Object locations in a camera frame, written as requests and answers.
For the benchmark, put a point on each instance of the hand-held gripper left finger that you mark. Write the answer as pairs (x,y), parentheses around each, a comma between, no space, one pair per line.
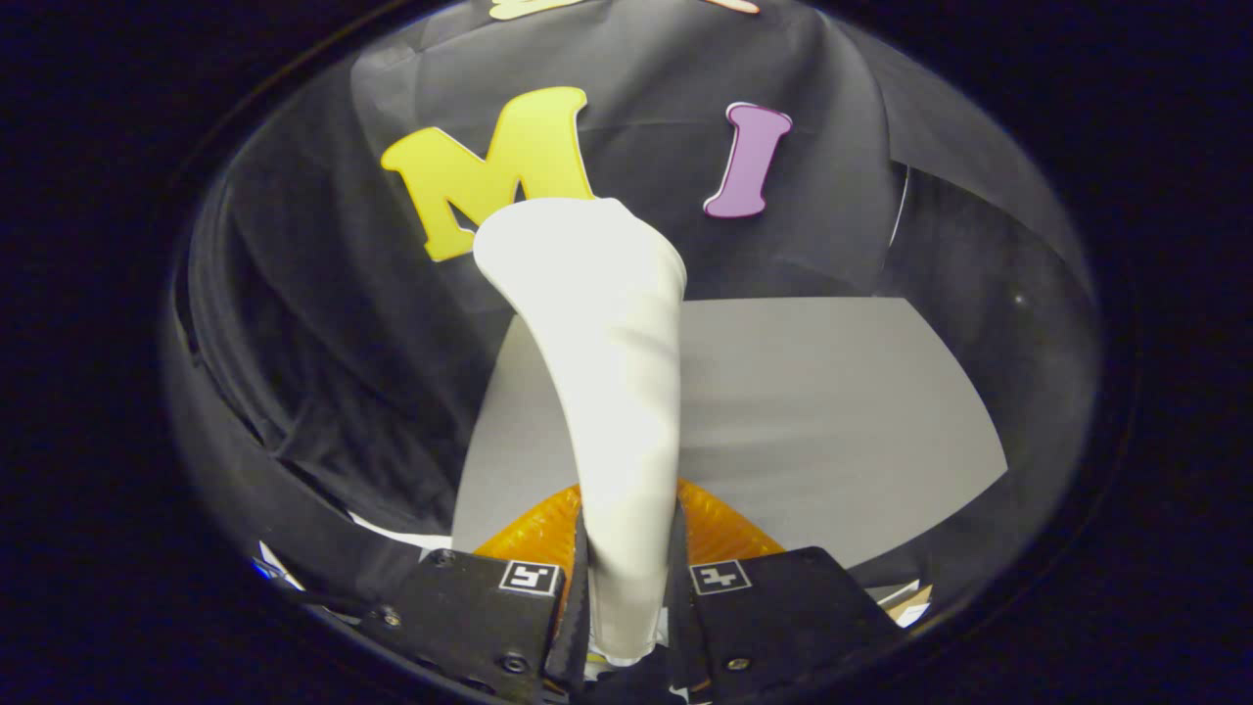
(470,617)

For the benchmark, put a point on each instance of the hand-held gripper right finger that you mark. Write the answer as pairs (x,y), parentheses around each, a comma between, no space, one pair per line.
(783,612)

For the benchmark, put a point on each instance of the white garment steamer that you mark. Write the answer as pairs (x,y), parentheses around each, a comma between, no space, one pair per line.
(607,392)

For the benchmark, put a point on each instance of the black suit jacket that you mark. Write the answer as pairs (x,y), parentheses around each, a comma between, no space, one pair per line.
(333,372)

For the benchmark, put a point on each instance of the grey cabinet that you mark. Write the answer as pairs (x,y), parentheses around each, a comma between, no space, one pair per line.
(832,411)

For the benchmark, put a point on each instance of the black backdrop cloth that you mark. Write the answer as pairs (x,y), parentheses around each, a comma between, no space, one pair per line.
(666,98)

